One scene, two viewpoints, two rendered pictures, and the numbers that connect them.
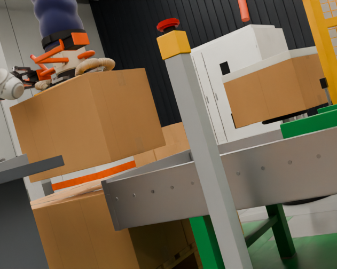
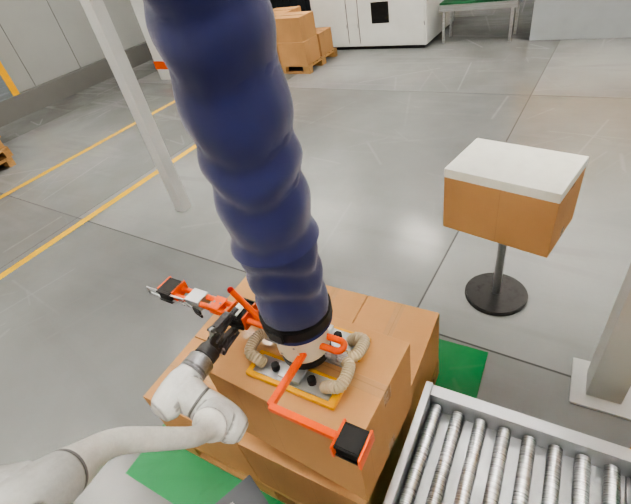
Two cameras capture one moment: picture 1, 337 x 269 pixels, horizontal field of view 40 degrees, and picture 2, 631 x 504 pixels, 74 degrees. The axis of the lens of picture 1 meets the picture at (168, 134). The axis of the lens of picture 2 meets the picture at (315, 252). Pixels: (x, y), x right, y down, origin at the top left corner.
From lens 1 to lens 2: 2.11 m
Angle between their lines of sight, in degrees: 39
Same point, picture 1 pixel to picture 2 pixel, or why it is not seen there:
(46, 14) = (276, 307)
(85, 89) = not seen: hidden behind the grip
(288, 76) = (543, 218)
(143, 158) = not seen: hidden behind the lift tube
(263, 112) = (487, 232)
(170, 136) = (298, 32)
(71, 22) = (317, 315)
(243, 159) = not seen: outside the picture
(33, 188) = (163, 165)
